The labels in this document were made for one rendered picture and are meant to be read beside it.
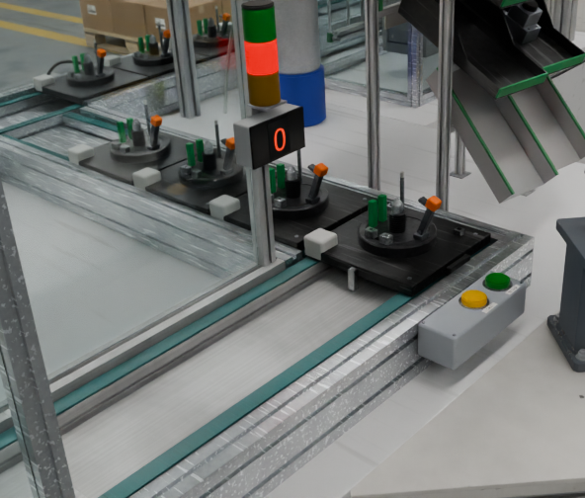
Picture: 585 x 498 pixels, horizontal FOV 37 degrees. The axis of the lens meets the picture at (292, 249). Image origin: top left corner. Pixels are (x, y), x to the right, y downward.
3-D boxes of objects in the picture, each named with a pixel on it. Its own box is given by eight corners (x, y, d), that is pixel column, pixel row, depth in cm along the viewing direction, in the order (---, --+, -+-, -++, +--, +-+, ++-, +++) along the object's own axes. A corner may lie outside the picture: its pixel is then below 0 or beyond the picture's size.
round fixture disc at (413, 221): (452, 235, 157) (452, 225, 156) (405, 266, 148) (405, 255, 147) (389, 215, 165) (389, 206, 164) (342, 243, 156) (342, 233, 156)
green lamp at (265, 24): (283, 37, 134) (281, 5, 131) (260, 44, 131) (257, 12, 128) (260, 33, 137) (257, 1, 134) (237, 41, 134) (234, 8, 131)
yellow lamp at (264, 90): (287, 100, 138) (285, 69, 136) (265, 109, 135) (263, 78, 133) (265, 94, 141) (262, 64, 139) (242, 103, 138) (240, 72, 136)
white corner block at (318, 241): (339, 253, 157) (338, 233, 156) (322, 263, 155) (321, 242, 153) (319, 246, 160) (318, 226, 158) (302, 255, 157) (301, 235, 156)
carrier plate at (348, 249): (490, 242, 158) (491, 232, 156) (412, 297, 142) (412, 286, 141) (384, 208, 172) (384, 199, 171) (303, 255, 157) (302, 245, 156)
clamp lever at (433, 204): (429, 233, 152) (443, 201, 147) (422, 237, 151) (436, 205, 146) (413, 221, 154) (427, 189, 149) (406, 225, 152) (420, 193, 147)
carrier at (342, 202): (378, 207, 173) (377, 148, 168) (297, 253, 158) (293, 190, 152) (291, 179, 188) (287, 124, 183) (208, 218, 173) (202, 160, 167)
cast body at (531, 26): (536, 40, 173) (550, 9, 167) (521, 44, 170) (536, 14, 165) (506, 16, 176) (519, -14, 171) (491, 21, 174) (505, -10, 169)
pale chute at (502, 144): (544, 184, 170) (559, 173, 166) (499, 204, 163) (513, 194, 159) (471, 64, 175) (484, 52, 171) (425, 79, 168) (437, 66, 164)
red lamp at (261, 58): (285, 69, 136) (283, 38, 134) (262, 77, 133) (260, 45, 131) (262, 64, 139) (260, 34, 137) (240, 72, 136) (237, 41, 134)
